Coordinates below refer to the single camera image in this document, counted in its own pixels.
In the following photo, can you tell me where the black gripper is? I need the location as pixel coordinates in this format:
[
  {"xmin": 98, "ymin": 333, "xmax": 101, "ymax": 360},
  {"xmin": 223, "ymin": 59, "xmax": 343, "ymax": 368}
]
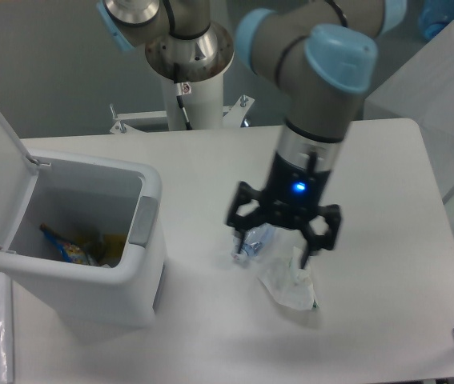
[{"xmin": 225, "ymin": 151, "xmax": 342, "ymax": 270}]

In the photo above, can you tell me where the white push-lid trash can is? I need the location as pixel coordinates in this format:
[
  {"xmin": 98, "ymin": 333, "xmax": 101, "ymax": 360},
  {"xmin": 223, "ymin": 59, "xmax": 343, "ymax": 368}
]
[{"xmin": 0, "ymin": 112, "xmax": 167, "ymax": 328}]

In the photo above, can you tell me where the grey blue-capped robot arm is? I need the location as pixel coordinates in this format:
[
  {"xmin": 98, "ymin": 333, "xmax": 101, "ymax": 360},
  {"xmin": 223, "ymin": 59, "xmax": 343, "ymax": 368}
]
[{"xmin": 97, "ymin": 1, "xmax": 407, "ymax": 266}]

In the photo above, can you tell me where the colourful snack wrapper trash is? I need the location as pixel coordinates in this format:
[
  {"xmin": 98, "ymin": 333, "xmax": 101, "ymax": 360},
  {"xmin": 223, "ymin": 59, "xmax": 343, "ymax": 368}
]
[{"xmin": 38, "ymin": 222, "xmax": 128, "ymax": 268}]

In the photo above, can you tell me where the crushed clear plastic bottle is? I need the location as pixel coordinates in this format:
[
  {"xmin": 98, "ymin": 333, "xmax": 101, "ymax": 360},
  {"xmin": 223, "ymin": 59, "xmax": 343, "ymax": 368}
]
[{"xmin": 231, "ymin": 223, "xmax": 276, "ymax": 264}]

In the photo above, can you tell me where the crumpled white paper wrapper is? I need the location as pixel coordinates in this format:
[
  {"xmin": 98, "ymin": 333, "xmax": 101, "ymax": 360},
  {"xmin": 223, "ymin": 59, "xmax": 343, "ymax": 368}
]
[{"xmin": 258, "ymin": 246, "xmax": 319, "ymax": 311}]

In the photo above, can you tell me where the translucent plastic box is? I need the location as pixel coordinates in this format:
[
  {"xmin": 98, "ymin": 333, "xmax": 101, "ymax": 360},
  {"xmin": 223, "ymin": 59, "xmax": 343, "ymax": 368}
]
[{"xmin": 364, "ymin": 22, "xmax": 454, "ymax": 236}]

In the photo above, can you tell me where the white pedestal base frame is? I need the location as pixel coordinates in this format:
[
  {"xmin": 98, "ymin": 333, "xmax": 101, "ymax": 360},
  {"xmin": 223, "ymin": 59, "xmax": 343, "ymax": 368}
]
[{"xmin": 109, "ymin": 94, "xmax": 255, "ymax": 134}]

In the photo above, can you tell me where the black cable on pedestal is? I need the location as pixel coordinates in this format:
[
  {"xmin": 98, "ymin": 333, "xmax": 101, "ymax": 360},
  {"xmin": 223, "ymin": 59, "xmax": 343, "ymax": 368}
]
[{"xmin": 172, "ymin": 62, "xmax": 194, "ymax": 131}]

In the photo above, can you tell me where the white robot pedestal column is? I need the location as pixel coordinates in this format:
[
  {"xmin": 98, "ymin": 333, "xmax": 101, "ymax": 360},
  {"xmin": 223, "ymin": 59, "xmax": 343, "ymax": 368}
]
[{"xmin": 161, "ymin": 74, "xmax": 223, "ymax": 131}]

